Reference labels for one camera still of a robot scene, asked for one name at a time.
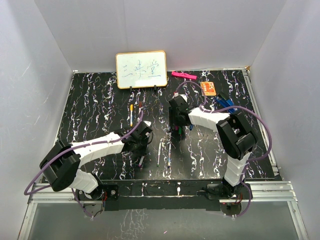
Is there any orange spiral notebook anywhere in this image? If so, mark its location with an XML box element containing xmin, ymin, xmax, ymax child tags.
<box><xmin>200</xmin><ymin>81</ymin><xmax>217</xmax><ymax>97</ymax></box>

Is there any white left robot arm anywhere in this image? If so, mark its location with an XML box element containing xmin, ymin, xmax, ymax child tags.
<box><xmin>39</xmin><ymin>120</ymin><xmax>153</xmax><ymax>200</ymax></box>

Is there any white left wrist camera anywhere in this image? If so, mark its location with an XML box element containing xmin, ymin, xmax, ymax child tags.
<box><xmin>143</xmin><ymin>120</ymin><xmax>152</xmax><ymax>127</ymax></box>

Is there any black front mounting rail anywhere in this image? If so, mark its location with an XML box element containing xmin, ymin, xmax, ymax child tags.
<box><xmin>102</xmin><ymin>179</ymin><xmax>228</xmax><ymax>211</ymax></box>

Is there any blue stapler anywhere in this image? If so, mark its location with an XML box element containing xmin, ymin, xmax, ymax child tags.
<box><xmin>216</xmin><ymin>92</ymin><xmax>234</xmax><ymax>108</ymax></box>

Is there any white pen red tip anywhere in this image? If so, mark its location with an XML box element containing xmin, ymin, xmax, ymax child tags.
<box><xmin>137</xmin><ymin>106</ymin><xmax>141</xmax><ymax>122</ymax></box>

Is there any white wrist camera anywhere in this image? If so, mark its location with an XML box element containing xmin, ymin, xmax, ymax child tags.
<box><xmin>173</xmin><ymin>92</ymin><xmax>188</xmax><ymax>103</ymax></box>
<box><xmin>143</xmin><ymin>120</ymin><xmax>152</xmax><ymax>127</ymax></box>

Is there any pink plastic clip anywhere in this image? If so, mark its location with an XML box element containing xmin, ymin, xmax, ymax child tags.
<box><xmin>171</xmin><ymin>71</ymin><xmax>197</xmax><ymax>80</ymax></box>

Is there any white pen blue tip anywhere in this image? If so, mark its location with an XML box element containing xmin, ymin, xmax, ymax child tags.
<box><xmin>167</xmin><ymin>142</ymin><xmax>172</xmax><ymax>169</ymax></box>

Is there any white board with yellow frame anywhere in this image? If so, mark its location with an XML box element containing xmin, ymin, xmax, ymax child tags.
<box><xmin>115</xmin><ymin>50</ymin><xmax>168</xmax><ymax>89</ymax></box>

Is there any white pen yellow tip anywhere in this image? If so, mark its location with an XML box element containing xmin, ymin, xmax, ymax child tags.
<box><xmin>129</xmin><ymin>109</ymin><xmax>133</xmax><ymax>127</ymax></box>

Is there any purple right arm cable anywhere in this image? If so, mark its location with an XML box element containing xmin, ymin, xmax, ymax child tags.
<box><xmin>174</xmin><ymin>81</ymin><xmax>272</xmax><ymax>218</ymax></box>

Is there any white pen green tip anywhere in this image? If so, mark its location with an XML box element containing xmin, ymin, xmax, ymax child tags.
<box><xmin>156</xmin><ymin>142</ymin><xmax>162</xmax><ymax>168</ymax></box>

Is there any white pen purple tip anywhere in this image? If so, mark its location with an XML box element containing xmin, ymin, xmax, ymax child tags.
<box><xmin>138</xmin><ymin>155</ymin><xmax>145</xmax><ymax>167</ymax></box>

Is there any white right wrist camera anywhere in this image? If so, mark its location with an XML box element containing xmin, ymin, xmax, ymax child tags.
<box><xmin>173</xmin><ymin>92</ymin><xmax>188</xmax><ymax>103</ymax></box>

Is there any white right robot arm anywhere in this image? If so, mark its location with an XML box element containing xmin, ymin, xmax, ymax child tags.
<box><xmin>169</xmin><ymin>94</ymin><xmax>258</xmax><ymax>199</ymax></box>

